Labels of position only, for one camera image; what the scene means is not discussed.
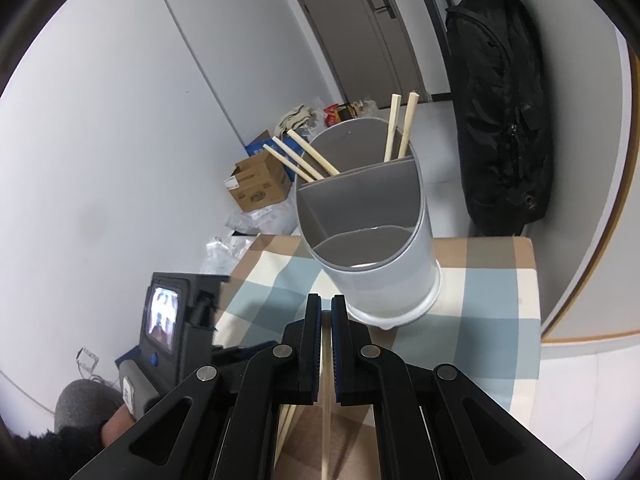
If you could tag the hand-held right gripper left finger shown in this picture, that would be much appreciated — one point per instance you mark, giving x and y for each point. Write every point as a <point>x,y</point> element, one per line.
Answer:
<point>312,350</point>

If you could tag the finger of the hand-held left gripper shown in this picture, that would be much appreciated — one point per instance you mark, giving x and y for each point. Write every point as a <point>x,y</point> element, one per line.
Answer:
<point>240,352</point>

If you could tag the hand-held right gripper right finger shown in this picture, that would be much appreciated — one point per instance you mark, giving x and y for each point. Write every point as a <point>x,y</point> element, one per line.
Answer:
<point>339,350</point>

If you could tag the grey utensil holder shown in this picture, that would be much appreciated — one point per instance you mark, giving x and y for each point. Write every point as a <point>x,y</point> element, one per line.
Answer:
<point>390,270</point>

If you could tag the person's left hand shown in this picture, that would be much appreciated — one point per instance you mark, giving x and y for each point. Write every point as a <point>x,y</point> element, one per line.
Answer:
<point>119,422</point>

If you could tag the clear plastic bags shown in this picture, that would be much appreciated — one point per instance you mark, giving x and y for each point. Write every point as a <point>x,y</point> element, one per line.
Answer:
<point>225,255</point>

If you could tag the small clear plastic packet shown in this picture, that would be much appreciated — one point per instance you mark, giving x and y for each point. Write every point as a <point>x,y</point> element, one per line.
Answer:
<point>87,360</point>

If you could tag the small grey mailer bag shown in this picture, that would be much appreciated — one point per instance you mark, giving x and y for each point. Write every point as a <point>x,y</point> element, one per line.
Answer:
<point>237,222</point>

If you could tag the large grey mailer bag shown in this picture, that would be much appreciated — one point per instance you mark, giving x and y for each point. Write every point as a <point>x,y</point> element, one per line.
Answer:
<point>275,220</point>

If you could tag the brown cardboard box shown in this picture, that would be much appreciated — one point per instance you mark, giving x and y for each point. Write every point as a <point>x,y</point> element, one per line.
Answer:
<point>260,185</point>

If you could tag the checked cloth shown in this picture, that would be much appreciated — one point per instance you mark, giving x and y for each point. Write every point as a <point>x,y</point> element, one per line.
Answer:
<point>490,310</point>

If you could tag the blue cardboard box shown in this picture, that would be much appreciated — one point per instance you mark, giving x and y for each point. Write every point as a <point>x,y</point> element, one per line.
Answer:
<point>257,145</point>

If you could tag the white bag with beige cloth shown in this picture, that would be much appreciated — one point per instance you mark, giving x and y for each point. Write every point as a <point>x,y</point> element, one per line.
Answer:
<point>297,116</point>

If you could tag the red snack packet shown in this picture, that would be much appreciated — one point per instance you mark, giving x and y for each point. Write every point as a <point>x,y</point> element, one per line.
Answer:
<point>331,115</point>

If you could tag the black and yellow bag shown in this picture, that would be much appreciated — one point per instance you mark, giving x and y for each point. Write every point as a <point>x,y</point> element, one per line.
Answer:
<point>346,112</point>

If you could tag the beige plastic bag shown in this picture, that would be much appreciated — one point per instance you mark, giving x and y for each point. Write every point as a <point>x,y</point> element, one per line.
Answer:
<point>367,107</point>

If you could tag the black backpack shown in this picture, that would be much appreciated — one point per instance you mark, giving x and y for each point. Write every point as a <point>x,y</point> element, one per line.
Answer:
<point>500,110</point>

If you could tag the grey door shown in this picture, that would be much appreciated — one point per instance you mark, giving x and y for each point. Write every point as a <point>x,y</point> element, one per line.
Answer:
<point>350,20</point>

